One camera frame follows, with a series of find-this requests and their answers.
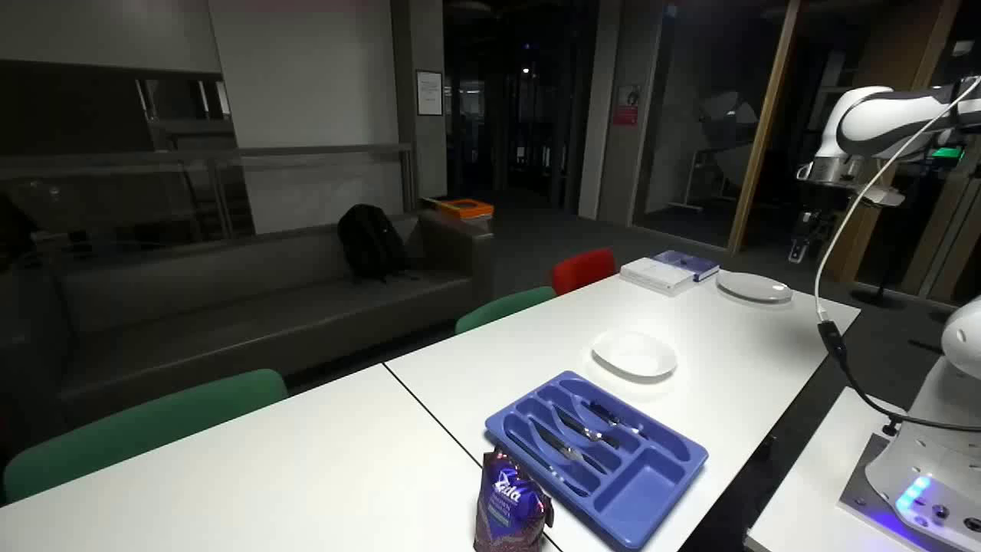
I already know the black backpack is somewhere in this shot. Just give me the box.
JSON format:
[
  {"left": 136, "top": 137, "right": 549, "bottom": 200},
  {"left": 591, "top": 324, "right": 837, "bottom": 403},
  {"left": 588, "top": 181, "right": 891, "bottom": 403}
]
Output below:
[{"left": 339, "top": 201, "right": 412, "bottom": 286}]

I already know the grey sofa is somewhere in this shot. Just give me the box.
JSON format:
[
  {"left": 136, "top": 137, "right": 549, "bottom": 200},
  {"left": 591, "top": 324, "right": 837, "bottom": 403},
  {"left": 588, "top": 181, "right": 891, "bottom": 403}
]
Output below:
[{"left": 0, "top": 209, "right": 501, "bottom": 439}]

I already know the red chair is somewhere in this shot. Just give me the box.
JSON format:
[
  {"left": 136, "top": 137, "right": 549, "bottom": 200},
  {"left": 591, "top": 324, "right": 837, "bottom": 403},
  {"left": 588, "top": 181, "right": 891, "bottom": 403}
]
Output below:
[{"left": 549, "top": 246, "right": 624, "bottom": 296}]

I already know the framed wall notice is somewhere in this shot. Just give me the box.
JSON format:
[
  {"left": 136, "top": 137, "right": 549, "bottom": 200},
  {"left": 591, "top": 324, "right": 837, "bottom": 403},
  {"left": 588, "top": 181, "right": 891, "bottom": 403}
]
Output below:
[{"left": 414, "top": 71, "right": 447, "bottom": 121}]

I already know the dark cutlery piece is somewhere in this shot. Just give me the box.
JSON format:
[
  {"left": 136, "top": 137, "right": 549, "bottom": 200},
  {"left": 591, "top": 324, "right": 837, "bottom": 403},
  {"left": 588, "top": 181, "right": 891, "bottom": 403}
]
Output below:
[
  {"left": 528, "top": 419, "right": 588, "bottom": 466},
  {"left": 581, "top": 397, "right": 642, "bottom": 449}
]

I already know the green chair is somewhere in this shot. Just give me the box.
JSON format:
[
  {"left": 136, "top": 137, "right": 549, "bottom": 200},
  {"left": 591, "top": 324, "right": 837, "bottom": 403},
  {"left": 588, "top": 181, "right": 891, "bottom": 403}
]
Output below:
[
  {"left": 453, "top": 283, "right": 557, "bottom": 336},
  {"left": 0, "top": 367, "right": 292, "bottom": 506}
]

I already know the white round plate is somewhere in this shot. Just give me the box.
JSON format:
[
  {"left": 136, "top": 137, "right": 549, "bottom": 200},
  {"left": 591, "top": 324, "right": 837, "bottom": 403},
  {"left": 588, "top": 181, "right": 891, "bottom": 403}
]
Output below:
[{"left": 716, "top": 267, "right": 794, "bottom": 308}]

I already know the blue hardcover book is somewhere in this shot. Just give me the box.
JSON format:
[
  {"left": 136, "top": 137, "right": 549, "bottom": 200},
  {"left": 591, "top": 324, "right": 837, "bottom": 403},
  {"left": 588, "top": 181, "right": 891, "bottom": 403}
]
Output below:
[{"left": 652, "top": 247, "right": 724, "bottom": 286}]

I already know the blue plastic cutlery tray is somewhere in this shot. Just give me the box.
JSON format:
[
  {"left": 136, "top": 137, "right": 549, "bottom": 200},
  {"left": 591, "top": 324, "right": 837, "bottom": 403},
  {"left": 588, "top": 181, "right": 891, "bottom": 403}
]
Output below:
[{"left": 483, "top": 367, "right": 711, "bottom": 552}]

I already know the orange-lidded waste bin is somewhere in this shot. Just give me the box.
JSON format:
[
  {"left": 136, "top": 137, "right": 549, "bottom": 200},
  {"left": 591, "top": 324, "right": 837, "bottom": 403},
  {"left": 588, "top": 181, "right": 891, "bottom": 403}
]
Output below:
[{"left": 417, "top": 196, "right": 497, "bottom": 271}]

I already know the white square-round plate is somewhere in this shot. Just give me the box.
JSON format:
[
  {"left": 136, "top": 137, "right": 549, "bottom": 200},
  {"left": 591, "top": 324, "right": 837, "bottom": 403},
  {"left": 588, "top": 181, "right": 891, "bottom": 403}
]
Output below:
[{"left": 588, "top": 328, "right": 680, "bottom": 382}]

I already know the purple snack bag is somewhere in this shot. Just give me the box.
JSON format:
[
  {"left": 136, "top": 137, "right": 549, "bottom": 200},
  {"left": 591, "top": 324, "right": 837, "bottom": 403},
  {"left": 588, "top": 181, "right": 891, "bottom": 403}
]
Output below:
[{"left": 470, "top": 446, "right": 556, "bottom": 552}]

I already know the glass balustrade railing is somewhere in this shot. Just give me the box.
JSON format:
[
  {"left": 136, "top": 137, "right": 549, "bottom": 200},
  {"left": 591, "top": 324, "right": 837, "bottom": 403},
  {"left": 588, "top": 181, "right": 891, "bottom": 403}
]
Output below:
[{"left": 0, "top": 142, "right": 414, "bottom": 254}]

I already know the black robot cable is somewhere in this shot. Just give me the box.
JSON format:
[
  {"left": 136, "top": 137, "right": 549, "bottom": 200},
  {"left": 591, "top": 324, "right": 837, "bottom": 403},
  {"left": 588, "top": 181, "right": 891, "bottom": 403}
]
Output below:
[{"left": 812, "top": 73, "right": 981, "bottom": 439}]

